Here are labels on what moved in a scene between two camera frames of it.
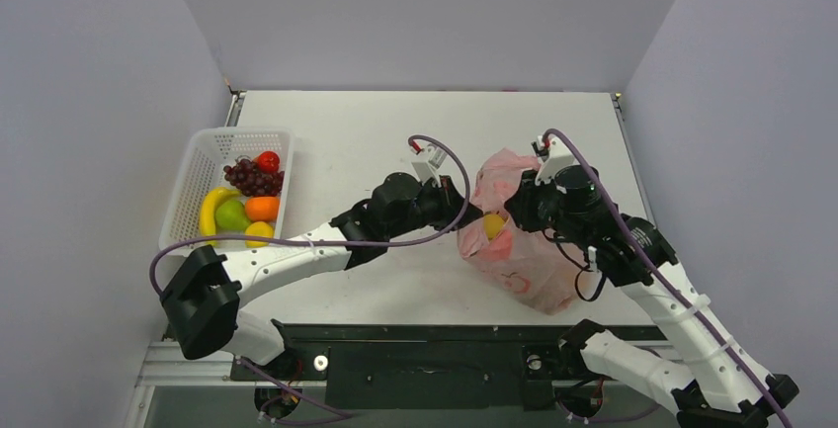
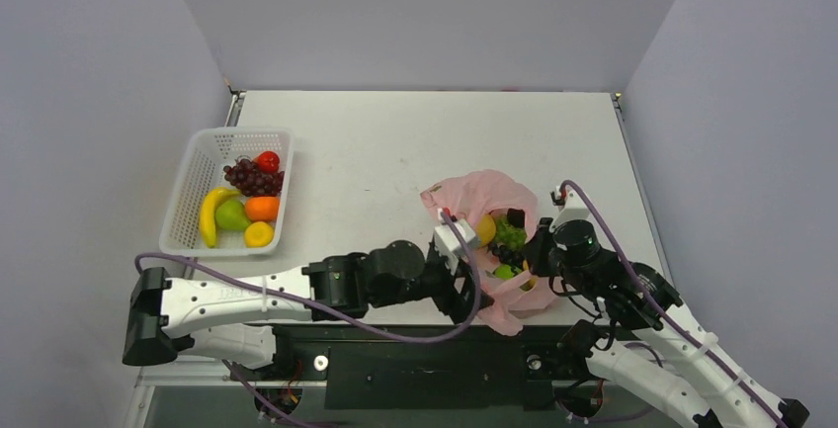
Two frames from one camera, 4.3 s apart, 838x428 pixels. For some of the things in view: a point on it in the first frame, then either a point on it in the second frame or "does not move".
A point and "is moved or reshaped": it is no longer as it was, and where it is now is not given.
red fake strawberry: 268,162 does not move
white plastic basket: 201,171 does not move
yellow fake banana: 208,211 does not move
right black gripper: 519,197 → 540,254
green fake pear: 230,215 does not move
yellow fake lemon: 258,228 does not move
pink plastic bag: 526,267 is moved or reshaped
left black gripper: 449,200 → 459,304
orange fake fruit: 262,208 does not move
